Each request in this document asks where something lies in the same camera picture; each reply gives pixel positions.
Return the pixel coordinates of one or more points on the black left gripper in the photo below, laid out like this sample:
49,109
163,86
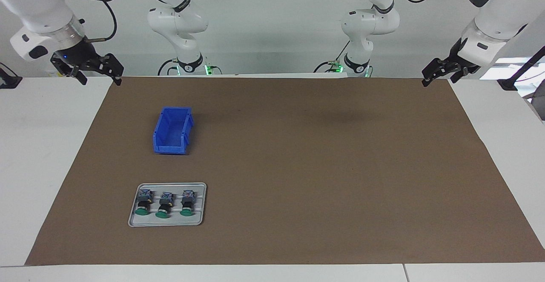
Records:
454,58

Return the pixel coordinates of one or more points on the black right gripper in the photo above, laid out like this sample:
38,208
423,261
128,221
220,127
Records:
83,56

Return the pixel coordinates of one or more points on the green push button switch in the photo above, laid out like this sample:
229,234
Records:
144,200
187,200
164,203

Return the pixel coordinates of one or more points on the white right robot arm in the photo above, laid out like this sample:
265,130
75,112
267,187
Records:
38,5

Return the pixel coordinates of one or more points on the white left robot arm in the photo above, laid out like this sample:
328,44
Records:
498,22

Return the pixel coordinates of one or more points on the black angled stand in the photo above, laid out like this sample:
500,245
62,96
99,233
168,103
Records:
506,84

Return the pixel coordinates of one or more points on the black table clamp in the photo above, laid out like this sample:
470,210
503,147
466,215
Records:
8,81

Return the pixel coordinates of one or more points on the grey chair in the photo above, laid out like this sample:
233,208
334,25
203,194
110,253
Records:
540,107

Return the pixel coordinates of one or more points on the blue plastic bin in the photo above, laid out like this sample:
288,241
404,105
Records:
170,148

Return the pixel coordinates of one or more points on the grey metal tray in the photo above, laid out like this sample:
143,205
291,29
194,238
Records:
170,221

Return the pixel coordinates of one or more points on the brown paper mat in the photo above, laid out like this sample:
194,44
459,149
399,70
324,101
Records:
298,188

